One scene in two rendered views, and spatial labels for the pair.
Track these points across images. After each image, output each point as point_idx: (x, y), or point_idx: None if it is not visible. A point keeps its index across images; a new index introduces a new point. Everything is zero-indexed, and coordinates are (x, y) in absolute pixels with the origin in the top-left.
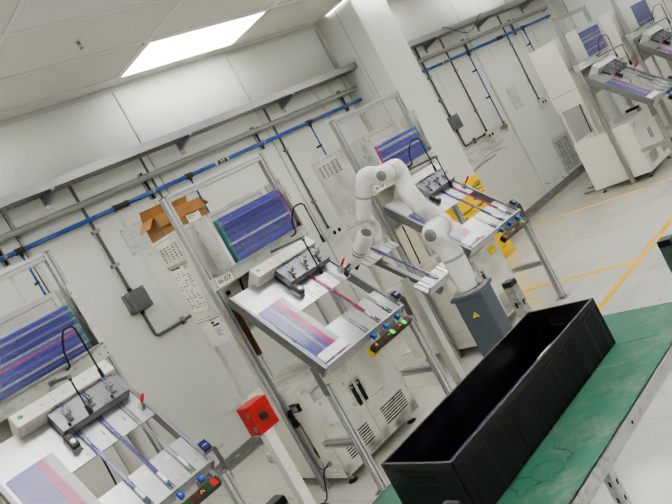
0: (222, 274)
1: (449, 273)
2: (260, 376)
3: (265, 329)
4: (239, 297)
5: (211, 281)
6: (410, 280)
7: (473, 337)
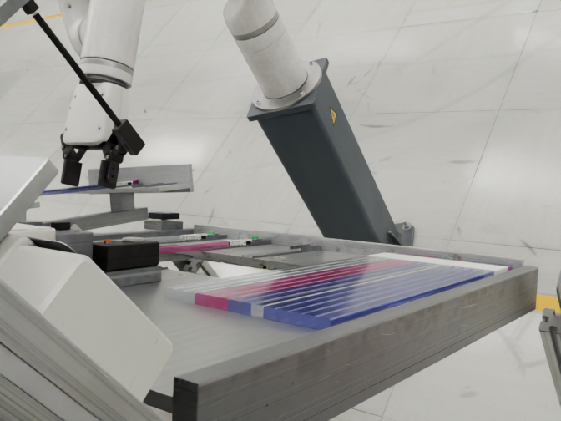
0: None
1: (276, 50)
2: None
3: (415, 343)
4: (162, 372)
5: (93, 262)
6: (82, 228)
7: (342, 165)
